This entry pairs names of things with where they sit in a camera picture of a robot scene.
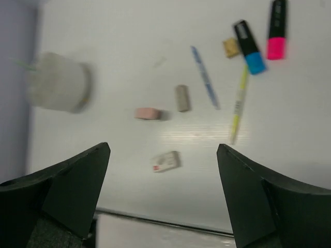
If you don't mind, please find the green clear pen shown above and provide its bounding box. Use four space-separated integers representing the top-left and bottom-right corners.
14 60 36 71

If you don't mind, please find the pink capped black highlighter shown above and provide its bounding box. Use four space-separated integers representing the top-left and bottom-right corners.
266 0 288 60

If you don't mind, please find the white round container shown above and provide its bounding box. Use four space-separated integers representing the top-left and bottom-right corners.
27 52 91 113

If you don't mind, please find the yellow clear pen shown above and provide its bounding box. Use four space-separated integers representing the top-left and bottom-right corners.
230 65 249 145

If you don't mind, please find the white staple box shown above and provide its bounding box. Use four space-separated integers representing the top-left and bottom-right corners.
151 151 180 173

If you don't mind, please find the blue clear pen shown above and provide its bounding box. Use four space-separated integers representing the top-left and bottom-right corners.
191 46 219 109

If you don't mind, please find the small tan eraser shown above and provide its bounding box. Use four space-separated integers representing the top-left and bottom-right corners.
222 38 240 58

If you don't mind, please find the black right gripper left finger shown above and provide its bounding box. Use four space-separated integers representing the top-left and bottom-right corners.
1 142 111 247

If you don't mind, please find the blue capped black highlighter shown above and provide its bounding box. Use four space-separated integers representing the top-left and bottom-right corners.
233 20 266 75

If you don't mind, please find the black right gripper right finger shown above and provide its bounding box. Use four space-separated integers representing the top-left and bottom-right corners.
217 144 330 247

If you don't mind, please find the beige long eraser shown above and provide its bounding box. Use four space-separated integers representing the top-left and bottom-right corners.
175 85 191 113

